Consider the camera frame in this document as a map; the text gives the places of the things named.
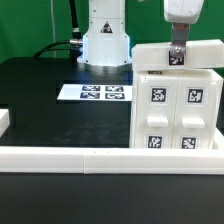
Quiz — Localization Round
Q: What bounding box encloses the white cabinet top block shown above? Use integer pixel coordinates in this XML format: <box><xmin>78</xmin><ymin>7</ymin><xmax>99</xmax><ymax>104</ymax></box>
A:
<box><xmin>132</xmin><ymin>39</ymin><xmax>224</xmax><ymax>72</ymax></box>

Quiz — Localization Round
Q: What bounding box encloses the white U-shaped fence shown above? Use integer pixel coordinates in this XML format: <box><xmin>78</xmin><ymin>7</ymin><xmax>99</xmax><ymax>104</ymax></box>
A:
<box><xmin>0</xmin><ymin>108</ymin><xmax>224</xmax><ymax>175</ymax></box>

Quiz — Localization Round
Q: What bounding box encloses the black cable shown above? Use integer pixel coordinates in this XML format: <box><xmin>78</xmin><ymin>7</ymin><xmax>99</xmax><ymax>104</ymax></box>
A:
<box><xmin>32</xmin><ymin>0</ymin><xmax>84</xmax><ymax>58</ymax></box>

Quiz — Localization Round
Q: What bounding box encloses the white cabinet body box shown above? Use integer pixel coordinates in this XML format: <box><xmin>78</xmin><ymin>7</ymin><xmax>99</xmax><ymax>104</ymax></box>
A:
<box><xmin>129</xmin><ymin>69</ymin><xmax>223</xmax><ymax>149</ymax></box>

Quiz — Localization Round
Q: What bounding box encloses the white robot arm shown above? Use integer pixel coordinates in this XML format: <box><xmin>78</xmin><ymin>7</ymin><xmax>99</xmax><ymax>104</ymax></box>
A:
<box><xmin>77</xmin><ymin>0</ymin><xmax>204</xmax><ymax>73</ymax></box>

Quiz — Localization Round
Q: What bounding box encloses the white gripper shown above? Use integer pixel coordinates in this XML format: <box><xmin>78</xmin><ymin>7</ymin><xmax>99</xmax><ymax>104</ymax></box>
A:
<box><xmin>164</xmin><ymin>0</ymin><xmax>204</xmax><ymax>57</ymax></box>

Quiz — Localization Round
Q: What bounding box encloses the white door panel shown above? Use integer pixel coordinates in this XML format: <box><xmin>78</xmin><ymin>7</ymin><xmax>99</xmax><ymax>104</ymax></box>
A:
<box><xmin>172</xmin><ymin>76</ymin><xmax>221</xmax><ymax>149</ymax></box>
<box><xmin>134</xmin><ymin>75</ymin><xmax>178</xmax><ymax>149</ymax></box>

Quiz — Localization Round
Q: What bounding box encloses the white marker sheet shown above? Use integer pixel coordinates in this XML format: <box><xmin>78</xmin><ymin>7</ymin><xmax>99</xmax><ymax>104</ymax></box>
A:
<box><xmin>57</xmin><ymin>84</ymin><xmax>132</xmax><ymax>101</ymax></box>

